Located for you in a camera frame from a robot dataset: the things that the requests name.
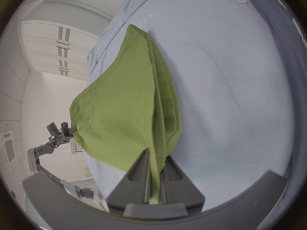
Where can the pale blue quilt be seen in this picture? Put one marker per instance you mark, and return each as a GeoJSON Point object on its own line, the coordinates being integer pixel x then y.
{"type": "Point", "coordinates": [112, 32]}

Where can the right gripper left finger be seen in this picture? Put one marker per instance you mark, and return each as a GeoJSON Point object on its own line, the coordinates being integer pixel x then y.
{"type": "Point", "coordinates": [134, 186]}

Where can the green shorts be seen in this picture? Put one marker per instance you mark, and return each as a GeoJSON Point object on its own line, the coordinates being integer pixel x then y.
{"type": "Point", "coordinates": [120, 104]}

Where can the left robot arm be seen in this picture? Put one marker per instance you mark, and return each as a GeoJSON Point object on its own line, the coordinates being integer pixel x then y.
{"type": "Point", "coordinates": [36, 154]}

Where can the dark blue printed T-shirt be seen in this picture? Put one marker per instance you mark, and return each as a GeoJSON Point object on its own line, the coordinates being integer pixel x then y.
{"type": "Point", "coordinates": [287, 32]}

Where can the white wardrobe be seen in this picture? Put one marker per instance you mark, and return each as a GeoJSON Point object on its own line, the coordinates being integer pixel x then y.
{"type": "Point", "coordinates": [48, 47]}

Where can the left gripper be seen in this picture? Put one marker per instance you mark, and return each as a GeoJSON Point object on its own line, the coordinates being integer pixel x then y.
{"type": "Point", "coordinates": [66, 132]}

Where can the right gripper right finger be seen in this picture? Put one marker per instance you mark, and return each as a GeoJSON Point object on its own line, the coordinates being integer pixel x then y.
{"type": "Point", "coordinates": [177, 188]}

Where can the bed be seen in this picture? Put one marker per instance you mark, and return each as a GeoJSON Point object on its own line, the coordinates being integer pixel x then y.
{"type": "Point", "coordinates": [215, 92]}

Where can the white ceiling air conditioner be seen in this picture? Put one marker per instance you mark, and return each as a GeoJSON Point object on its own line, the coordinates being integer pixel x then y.
{"type": "Point", "coordinates": [9, 150]}

